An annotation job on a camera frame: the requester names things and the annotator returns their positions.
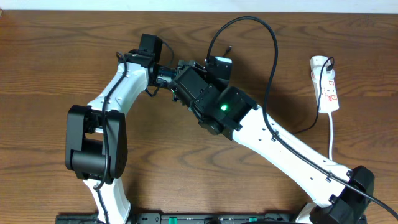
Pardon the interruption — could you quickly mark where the black USB charging cable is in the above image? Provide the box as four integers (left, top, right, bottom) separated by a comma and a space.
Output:
222, 45, 335, 134

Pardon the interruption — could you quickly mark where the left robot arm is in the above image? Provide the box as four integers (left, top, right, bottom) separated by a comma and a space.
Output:
65, 49, 184, 223

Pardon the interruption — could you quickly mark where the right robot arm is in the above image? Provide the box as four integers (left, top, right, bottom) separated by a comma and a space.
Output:
169, 67, 374, 223

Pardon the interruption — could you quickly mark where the white USB charger plug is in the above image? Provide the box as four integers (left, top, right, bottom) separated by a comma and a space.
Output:
310, 55, 335, 83

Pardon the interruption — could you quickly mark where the white power strip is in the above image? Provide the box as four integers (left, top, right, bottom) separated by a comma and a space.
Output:
313, 79, 340, 114

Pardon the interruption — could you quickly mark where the black left camera cable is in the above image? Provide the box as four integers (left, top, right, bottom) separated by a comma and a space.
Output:
93, 51, 128, 224

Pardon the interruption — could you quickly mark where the black camera cable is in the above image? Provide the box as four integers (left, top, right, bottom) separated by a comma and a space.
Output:
93, 51, 128, 224
206, 16, 398, 215

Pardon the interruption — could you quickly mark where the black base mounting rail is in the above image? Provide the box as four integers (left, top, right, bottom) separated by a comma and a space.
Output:
55, 213, 295, 224

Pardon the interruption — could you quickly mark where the black right camera cable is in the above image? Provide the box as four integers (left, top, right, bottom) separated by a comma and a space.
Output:
206, 16, 398, 215

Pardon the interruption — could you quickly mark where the white power strip cord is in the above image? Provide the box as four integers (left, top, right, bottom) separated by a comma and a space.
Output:
327, 112, 335, 161

